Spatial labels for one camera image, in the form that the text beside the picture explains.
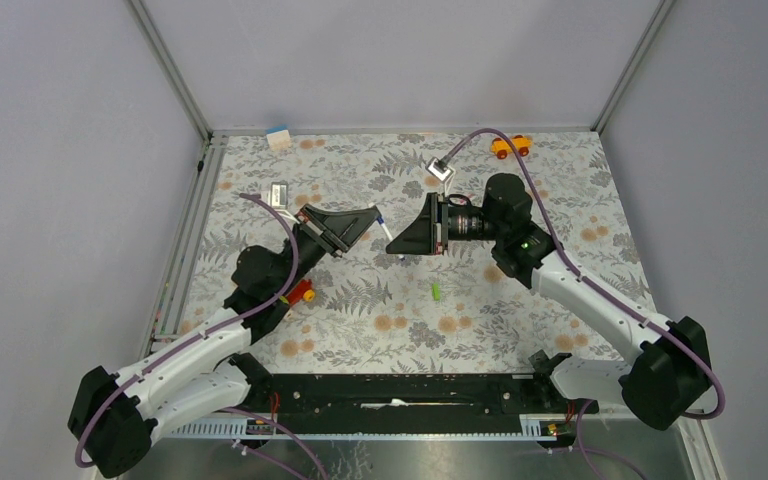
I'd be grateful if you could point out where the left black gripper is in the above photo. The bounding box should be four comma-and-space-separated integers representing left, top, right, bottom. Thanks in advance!
276, 206, 384, 298

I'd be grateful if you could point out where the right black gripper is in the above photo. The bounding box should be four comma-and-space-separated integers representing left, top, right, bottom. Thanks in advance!
386, 190, 506, 253

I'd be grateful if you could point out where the white pen with blue tip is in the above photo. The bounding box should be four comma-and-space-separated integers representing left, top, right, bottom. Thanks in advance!
377, 216, 394, 242

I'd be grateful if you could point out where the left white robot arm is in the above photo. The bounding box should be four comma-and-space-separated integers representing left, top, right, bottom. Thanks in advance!
67, 205, 380, 479

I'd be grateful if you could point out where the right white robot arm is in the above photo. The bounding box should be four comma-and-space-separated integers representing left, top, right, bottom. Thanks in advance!
386, 173, 718, 430

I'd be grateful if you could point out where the floral patterned table mat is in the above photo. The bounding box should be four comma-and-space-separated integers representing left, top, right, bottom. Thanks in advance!
158, 132, 653, 373

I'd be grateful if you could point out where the red yellow toy brick car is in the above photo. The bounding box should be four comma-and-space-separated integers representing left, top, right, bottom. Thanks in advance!
283, 279, 316, 306

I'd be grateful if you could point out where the white block with blue top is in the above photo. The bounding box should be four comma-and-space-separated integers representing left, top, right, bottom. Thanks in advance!
265, 125, 293, 151

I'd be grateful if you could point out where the orange toy car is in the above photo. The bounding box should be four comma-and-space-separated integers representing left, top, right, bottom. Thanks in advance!
490, 135, 533, 160

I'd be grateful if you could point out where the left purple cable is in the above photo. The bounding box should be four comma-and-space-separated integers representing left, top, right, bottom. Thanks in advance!
74, 192, 301, 469

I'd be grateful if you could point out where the purple cable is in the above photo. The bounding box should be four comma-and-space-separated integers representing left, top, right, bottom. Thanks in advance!
440, 128, 727, 421
74, 192, 301, 469

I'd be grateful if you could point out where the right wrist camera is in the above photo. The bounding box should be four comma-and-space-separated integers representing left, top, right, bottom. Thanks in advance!
425, 155, 456, 184

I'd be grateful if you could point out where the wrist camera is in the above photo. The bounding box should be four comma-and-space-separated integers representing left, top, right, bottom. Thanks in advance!
425, 155, 456, 184
261, 182, 289, 210

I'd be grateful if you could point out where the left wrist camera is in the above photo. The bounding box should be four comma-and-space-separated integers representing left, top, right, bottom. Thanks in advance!
261, 182, 289, 210

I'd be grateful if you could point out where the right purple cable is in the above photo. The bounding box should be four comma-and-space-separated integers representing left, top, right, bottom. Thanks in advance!
440, 128, 727, 421

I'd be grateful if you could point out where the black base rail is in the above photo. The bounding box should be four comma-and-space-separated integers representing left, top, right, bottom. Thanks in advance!
208, 372, 601, 437

